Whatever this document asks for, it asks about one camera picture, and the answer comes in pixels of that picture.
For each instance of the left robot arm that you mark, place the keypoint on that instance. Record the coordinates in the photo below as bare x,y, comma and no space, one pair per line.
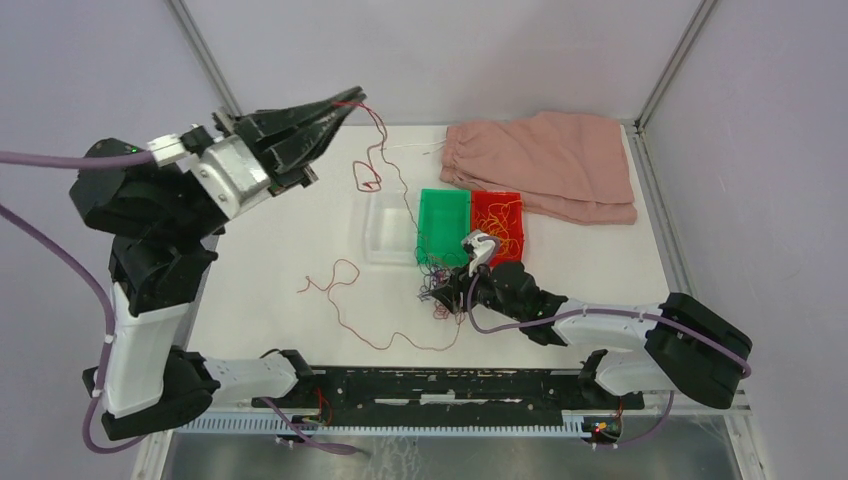
160,203

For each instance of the white slotted cable duct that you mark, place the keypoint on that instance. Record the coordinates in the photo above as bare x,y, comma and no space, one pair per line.
270,423

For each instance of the pink cloth shorts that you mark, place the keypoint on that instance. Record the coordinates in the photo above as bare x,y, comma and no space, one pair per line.
572,167

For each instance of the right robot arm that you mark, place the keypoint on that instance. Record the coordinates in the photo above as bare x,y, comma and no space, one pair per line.
676,345

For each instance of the white drawstring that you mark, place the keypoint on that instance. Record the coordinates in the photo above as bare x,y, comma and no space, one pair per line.
425,149

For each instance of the clear plastic bin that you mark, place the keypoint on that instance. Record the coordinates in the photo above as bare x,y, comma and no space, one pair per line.
389,235

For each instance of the red plastic bin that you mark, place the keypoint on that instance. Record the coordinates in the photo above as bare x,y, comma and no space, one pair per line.
500,214

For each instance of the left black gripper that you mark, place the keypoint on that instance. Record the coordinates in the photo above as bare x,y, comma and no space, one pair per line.
300,151

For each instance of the green plastic bin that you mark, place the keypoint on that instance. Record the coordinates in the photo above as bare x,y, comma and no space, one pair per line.
444,221

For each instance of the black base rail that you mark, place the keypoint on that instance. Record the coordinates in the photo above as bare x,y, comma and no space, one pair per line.
440,397

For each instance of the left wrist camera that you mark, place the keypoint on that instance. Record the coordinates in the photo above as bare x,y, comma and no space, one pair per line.
231,176

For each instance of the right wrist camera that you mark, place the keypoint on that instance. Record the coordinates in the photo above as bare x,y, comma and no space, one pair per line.
481,248

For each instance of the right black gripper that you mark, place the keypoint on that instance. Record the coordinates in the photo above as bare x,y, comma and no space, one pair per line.
450,290

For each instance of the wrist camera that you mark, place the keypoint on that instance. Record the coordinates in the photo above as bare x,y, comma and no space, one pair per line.
481,248
231,176

